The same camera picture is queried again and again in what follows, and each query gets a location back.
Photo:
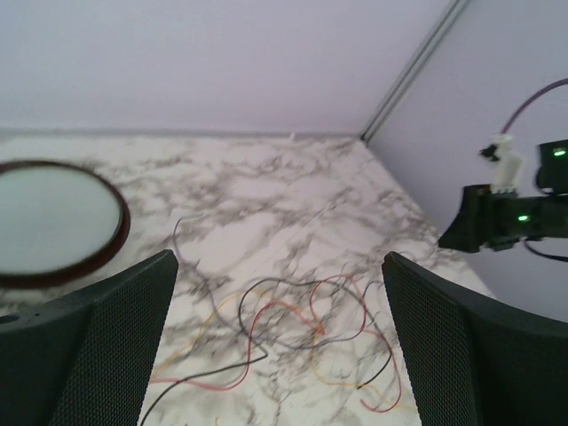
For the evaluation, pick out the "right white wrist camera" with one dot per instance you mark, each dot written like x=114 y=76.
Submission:
x=507 y=163

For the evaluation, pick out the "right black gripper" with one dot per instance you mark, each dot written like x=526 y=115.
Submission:
x=496 y=221

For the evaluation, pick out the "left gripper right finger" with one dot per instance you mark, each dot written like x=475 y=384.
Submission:
x=472 y=360

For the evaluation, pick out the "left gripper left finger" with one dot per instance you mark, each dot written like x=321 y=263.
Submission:
x=86 y=358

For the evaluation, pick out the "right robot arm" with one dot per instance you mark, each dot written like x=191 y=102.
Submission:
x=551 y=180

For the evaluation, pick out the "right aluminium corner post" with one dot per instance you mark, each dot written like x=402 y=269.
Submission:
x=412 y=68

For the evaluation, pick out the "round brown rimmed plate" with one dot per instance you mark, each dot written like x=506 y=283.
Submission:
x=59 y=222

